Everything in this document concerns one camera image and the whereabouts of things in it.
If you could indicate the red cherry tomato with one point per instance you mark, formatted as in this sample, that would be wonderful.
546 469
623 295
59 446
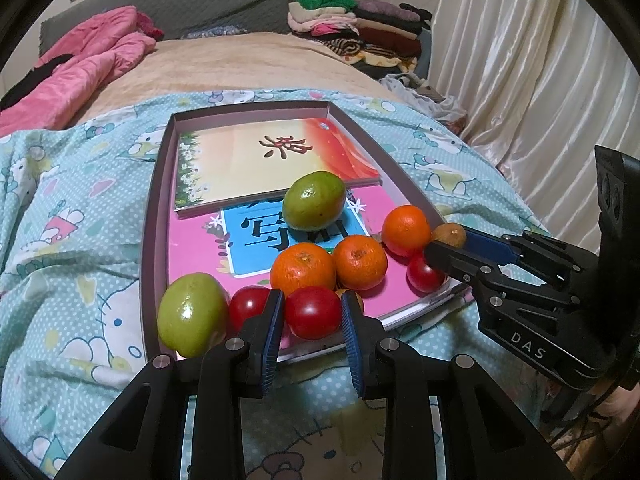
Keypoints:
424 275
312 312
247 305

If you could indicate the cartoon printed blue blanket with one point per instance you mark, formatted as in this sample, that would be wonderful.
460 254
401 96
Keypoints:
75 210

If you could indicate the cream satin curtain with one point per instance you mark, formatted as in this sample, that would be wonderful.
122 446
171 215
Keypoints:
525 60

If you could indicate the grey padded headboard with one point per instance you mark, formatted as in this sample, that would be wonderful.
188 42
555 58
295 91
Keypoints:
200 5

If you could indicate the small brown fruit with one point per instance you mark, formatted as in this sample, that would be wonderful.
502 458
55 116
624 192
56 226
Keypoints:
359 304
450 235

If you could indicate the pile of folded clothes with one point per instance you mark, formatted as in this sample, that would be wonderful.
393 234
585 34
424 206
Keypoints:
375 30

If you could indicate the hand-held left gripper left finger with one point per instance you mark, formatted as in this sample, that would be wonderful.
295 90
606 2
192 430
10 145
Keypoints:
272 340

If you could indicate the orange tangerine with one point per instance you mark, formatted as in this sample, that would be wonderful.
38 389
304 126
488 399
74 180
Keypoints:
360 262
302 267
406 230

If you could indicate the black garment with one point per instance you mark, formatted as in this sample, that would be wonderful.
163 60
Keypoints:
30 85

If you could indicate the dark patterned pillow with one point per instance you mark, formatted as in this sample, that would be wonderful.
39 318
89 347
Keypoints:
215 32

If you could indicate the pink cover book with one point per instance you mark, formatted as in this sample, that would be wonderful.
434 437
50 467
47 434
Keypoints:
195 245

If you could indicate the orange cover book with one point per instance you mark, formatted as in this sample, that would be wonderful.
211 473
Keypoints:
235 160

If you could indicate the shallow grey cardboard tray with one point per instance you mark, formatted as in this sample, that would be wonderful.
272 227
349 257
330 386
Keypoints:
161 200

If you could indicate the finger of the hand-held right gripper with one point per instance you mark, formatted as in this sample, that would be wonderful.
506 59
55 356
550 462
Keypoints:
487 247
450 260

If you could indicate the green mango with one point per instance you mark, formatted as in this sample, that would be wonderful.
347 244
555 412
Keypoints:
192 316
314 201

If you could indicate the beige bed blanket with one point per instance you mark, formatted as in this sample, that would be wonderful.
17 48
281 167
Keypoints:
225 70

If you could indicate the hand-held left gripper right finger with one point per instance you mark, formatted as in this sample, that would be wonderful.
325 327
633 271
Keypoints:
352 345

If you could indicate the pink quilt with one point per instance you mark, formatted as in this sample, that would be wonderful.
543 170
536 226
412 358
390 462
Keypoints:
90 60

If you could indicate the white crumpled garment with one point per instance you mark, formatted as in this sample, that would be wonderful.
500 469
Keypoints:
430 100

